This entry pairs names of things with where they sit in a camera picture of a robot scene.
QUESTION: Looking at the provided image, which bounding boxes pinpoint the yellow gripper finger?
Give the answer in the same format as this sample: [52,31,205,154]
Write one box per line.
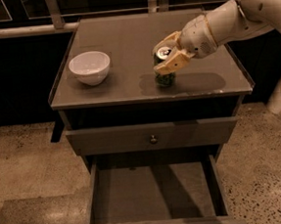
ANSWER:
[152,31,182,56]
[154,47,195,75]

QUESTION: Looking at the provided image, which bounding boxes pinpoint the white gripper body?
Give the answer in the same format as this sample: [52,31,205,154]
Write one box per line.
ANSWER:
[178,15,218,59]

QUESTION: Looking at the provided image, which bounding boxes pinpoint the green soda can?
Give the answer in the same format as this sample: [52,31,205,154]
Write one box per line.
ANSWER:
[154,47,176,87]

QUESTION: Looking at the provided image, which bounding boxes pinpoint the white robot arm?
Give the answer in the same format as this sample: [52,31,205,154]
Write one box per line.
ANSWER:
[153,0,281,74]

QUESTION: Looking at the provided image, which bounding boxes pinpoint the brass drawer knob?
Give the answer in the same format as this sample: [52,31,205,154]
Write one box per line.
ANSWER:
[150,135,158,145]

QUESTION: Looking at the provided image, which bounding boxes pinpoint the grey drawer cabinet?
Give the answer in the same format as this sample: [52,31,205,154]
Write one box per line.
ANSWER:
[40,4,267,224]

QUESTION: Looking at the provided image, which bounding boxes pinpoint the white ceramic bowl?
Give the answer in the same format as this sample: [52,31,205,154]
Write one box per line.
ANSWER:
[69,51,111,86]

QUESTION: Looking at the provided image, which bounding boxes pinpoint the metal window railing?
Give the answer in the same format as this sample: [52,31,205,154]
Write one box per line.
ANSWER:
[0,0,225,33]

